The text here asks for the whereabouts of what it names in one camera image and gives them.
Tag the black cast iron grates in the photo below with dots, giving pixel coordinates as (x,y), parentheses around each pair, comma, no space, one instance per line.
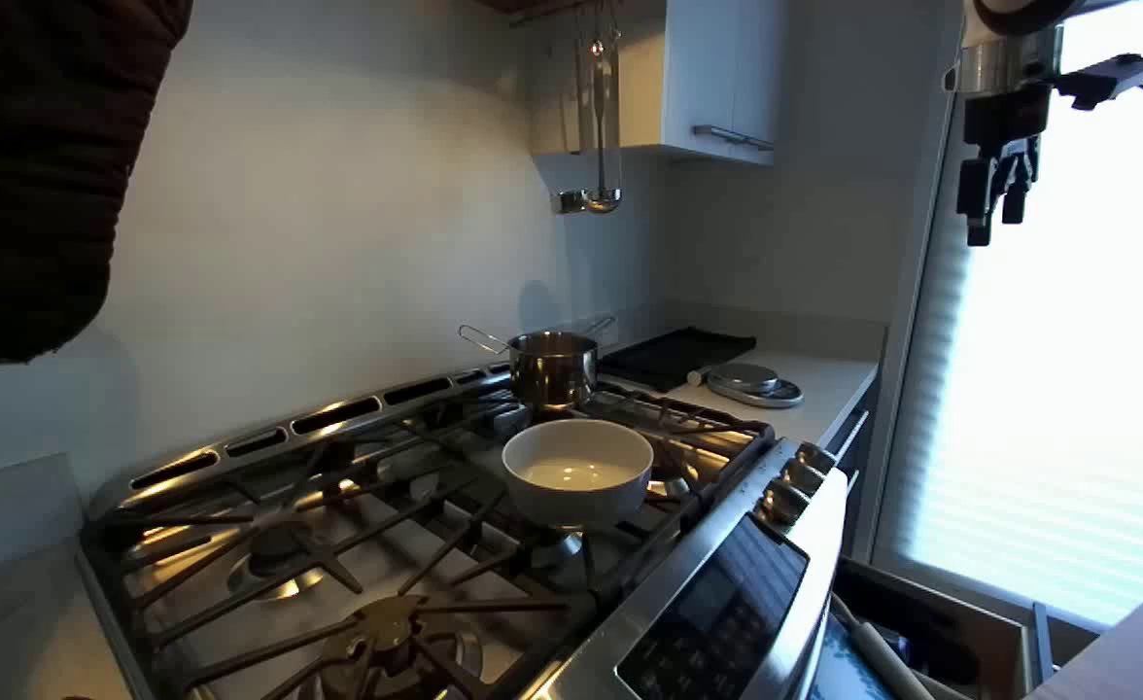
(379,531)

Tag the black rectangular board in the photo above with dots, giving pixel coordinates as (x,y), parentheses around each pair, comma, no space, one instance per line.
(675,355)

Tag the black range knobs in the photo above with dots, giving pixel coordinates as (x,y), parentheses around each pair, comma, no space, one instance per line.
(798,483)

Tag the open wooden drawer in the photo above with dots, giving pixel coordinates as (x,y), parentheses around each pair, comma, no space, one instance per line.
(947,635)

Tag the wooden rolling pin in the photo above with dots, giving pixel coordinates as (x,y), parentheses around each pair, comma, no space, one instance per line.
(874,645)

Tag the hanging metal utensils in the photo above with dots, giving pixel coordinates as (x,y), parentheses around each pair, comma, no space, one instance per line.
(598,119)

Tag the dark cloth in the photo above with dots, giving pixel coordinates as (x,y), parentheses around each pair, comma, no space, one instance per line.
(39,157)

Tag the small steel saucepan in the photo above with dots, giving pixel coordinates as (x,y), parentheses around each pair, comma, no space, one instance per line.
(552,371)

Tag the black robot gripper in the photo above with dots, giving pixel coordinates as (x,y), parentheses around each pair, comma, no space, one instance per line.
(1005,89)

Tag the gray bowl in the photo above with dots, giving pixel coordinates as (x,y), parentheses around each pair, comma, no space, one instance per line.
(578,472)

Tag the stainless steel gas range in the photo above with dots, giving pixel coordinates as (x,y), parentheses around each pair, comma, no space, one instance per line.
(712,609)

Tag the white wall cabinet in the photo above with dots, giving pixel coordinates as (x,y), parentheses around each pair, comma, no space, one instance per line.
(712,62)

